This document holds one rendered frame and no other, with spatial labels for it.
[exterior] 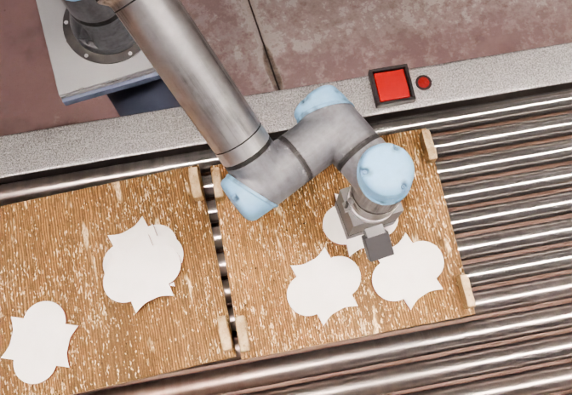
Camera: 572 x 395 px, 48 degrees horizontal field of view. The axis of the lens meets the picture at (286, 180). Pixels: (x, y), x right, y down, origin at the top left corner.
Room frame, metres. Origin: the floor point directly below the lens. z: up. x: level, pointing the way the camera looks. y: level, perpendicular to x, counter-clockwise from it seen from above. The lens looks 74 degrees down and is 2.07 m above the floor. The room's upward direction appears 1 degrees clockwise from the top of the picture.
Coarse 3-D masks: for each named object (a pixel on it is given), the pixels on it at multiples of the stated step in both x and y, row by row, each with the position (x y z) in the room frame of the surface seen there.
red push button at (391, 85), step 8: (384, 72) 0.55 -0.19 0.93; (392, 72) 0.55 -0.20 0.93; (400, 72) 0.55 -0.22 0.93; (376, 80) 0.54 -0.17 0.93; (384, 80) 0.54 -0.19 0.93; (392, 80) 0.54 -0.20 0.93; (400, 80) 0.54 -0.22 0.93; (376, 88) 0.52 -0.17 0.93; (384, 88) 0.52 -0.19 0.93; (392, 88) 0.52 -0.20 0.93; (400, 88) 0.52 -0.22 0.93; (408, 88) 0.52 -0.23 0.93; (384, 96) 0.50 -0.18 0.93; (392, 96) 0.50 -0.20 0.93; (400, 96) 0.50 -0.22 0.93; (408, 96) 0.50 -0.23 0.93
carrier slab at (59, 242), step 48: (96, 192) 0.30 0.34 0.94; (144, 192) 0.30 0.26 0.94; (0, 240) 0.21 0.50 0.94; (48, 240) 0.21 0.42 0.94; (96, 240) 0.21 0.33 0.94; (192, 240) 0.22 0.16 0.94; (0, 288) 0.12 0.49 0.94; (48, 288) 0.13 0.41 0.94; (96, 288) 0.13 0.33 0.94; (192, 288) 0.13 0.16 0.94; (0, 336) 0.04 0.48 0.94; (96, 336) 0.05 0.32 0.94; (144, 336) 0.05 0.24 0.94; (192, 336) 0.05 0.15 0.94; (48, 384) -0.03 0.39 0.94; (96, 384) -0.03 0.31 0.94
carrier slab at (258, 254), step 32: (416, 160) 0.37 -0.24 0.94; (320, 192) 0.31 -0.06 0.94; (416, 192) 0.31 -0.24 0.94; (224, 224) 0.25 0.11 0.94; (256, 224) 0.25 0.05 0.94; (288, 224) 0.25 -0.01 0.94; (320, 224) 0.25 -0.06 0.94; (416, 224) 0.25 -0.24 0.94; (448, 224) 0.25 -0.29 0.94; (256, 256) 0.19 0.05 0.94; (288, 256) 0.19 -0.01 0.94; (352, 256) 0.19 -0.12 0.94; (448, 256) 0.20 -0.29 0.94; (256, 288) 0.13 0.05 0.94; (448, 288) 0.14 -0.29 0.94; (256, 320) 0.08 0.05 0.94; (288, 320) 0.08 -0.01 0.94; (352, 320) 0.08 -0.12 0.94; (384, 320) 0.08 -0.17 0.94; (416, 320) 0.08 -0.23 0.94; (256, 352) 0.02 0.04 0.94
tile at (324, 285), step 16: (320, 256) 0.19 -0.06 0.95; (336, 256) 0.19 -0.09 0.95; (304, 272) 0.16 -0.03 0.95; (320, 272) 0.16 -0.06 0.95; (336, 272) 0.16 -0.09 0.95; (352, 272) 0.16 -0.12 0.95; (288, 288) 0.13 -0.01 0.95; (304, 288) 0.13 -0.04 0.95; (320, 288) 0.13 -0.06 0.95; (336, 288) 0.13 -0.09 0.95; (352, 288) 0.14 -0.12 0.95; (304, 304) 0.11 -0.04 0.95; (320, 304) 0.11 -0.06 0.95; (336, 304) 0.11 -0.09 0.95; (352, 304) 0.11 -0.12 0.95; (320, 320) 0.08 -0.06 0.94
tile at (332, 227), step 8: (328, 216) 0.26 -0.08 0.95; (336, 216) 0.26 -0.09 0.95; (328, 224) 0.25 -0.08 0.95; (336, 224) 0.25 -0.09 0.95; (328, 232) 0.23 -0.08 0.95; (336, 232) 0.23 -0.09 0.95; (344, 232) 0.23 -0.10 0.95; (336, 240) 0.22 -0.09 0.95; (344, 240) 0.22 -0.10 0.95; (352, 240) 0.22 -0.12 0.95; (360, 240) 0.22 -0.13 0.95; (352, 248) 0.20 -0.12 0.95; (360, 248) 0.21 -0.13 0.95
